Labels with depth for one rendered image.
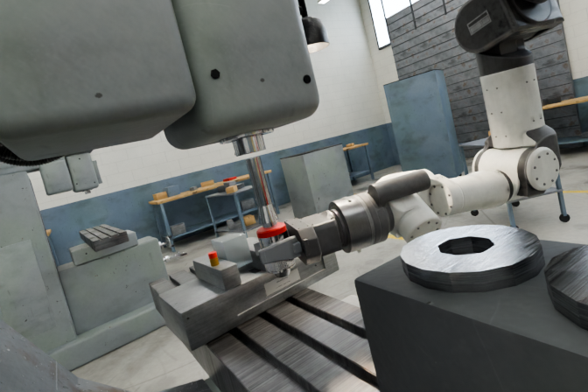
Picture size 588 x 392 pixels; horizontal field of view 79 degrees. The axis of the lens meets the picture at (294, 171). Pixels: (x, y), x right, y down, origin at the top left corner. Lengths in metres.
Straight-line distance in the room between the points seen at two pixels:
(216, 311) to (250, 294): 0.07
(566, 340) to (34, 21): 0.43
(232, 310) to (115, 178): 6.42
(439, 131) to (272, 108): 6.05
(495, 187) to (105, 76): 0.63
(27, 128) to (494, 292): 0.38
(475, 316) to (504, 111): 0.58
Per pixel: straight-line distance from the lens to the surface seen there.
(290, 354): 0.59
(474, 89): 8.79
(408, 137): 6.63
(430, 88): 6.47
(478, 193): 0.71
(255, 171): 0.54
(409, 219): 0.59
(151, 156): 7.15
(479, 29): 0.76
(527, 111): 0.78
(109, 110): 0.39
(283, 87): 0.48
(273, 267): 0.56
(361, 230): 0.57
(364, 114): 9.90
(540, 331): 0.21
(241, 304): 0.71
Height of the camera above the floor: 1.28
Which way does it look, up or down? 4 degrees down
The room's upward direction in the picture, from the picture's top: 14 degrees counter-clockwise
